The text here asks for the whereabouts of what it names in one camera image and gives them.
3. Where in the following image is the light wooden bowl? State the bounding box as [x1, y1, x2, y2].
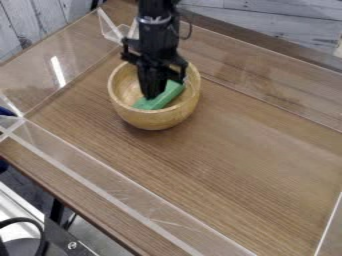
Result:
[108, 62, 202, 130]

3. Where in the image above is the black chair armrest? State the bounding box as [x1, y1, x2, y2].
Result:
[0, 217, 47, 256]

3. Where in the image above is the black table leg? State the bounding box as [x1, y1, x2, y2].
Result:
[50, 199, 65, 224]

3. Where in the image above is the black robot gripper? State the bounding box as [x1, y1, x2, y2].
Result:
[122, 14, 189, 99]

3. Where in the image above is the clear acrylic corner bracket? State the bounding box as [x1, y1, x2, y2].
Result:
[97, 8, 140, 45]

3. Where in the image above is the green rectangular block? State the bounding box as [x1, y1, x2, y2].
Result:
[133, 80, 185, 110]

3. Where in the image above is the clear acrylic enclosure wall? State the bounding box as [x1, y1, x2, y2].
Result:
[0, 13, 342, 256]

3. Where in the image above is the blue object at left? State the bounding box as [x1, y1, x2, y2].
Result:
[0, 106, 17, 116]

